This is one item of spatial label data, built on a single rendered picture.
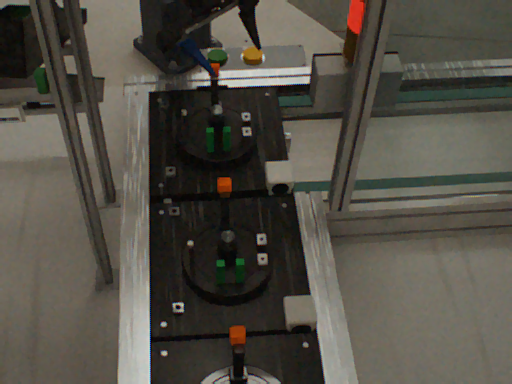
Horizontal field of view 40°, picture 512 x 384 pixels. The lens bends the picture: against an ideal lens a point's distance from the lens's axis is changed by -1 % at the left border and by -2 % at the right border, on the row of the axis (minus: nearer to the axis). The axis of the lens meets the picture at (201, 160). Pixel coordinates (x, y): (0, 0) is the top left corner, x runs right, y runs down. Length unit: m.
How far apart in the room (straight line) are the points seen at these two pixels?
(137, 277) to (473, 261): 0.58
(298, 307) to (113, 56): 0.78
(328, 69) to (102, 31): 0.78
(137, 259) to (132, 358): 0.16
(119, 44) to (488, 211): 0.85
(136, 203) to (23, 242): 0.23
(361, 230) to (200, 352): 0.38
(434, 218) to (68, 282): 0.63
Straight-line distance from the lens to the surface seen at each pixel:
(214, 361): 1.02
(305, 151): 1.31
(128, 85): 1.38
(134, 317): 1.08
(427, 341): 1.20
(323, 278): 1.11
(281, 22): 1.66
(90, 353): 1.16
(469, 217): 1.28
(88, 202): 1.03
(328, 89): 1.00
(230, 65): 1.40
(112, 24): 1.67
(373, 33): 0.90
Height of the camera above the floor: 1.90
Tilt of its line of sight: 50 degrees down
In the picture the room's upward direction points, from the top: 2 degrees counter-clockwise
